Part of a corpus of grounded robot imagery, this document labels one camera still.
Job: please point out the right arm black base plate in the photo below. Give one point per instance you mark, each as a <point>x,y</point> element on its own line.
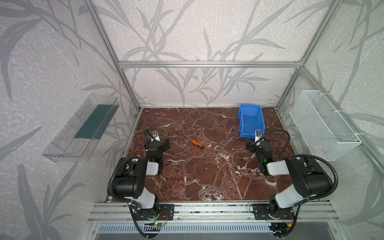
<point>271,211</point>

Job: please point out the clear plastic wall tray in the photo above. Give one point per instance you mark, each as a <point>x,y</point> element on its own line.
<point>79,137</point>

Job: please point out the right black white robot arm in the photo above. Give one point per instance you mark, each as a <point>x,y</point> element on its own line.
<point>312,178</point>

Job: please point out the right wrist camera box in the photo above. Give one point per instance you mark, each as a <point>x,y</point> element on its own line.
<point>258,135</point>

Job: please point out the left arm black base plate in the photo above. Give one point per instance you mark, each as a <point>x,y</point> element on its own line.
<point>163,212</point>

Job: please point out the blue plastic bin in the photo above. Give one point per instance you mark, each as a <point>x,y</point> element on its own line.
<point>251,119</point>

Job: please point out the orange black handled screwdriver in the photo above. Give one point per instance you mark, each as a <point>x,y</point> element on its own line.
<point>197,144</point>

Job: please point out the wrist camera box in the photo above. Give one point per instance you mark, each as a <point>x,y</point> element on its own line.
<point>258,135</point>
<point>154,136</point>

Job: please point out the white wire mesh basket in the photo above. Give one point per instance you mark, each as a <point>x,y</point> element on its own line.
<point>324,130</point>

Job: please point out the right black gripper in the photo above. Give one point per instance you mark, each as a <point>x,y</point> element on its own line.
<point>260,147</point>

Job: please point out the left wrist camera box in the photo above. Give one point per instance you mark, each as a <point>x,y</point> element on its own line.
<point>154,136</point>

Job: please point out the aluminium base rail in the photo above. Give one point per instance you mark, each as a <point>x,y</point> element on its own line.
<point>213,212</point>

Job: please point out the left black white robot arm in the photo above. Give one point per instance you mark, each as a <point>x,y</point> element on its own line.
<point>127,183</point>

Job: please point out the aluminium corner post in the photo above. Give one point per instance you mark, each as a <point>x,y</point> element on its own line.
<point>93,12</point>

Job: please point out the aluminium frame crossbar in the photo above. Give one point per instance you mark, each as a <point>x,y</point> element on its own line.
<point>212,64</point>

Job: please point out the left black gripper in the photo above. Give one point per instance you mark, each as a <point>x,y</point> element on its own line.
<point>156,144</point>

